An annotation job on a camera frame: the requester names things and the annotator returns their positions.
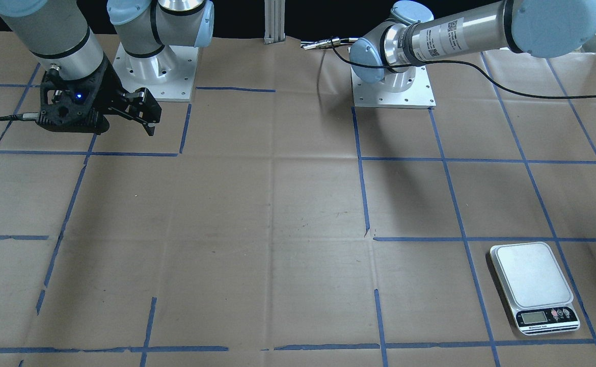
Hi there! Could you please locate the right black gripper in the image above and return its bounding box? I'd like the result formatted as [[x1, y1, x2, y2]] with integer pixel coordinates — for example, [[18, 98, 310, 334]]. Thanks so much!
[[36, 57, 161, 137]]

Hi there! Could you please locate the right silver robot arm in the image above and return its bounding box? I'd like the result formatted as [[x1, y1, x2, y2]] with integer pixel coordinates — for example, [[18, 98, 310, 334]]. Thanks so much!
[[0, 1, 215, 136]]

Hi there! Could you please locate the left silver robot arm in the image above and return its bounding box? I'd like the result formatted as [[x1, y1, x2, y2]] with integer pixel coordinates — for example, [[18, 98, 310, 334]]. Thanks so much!
[[349, 1, 596, 84]]

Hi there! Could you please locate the silver kitchen scale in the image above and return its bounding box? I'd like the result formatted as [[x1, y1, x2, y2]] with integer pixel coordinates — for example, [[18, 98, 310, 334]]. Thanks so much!
[[489, 242, 581, 336]]

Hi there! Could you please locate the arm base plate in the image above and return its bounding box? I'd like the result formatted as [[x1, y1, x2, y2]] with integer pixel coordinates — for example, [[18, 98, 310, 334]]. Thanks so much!
[[351, 66, 437, 109], [113, 44, 202, 102]]

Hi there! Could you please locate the aluminium frame post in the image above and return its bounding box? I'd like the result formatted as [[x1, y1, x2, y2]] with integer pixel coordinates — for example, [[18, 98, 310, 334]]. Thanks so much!
[[263, 0, 286, 44]]

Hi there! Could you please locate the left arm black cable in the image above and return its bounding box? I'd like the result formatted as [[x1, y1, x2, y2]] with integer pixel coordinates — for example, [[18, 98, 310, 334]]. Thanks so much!
[[316, 36, 596, 100]]

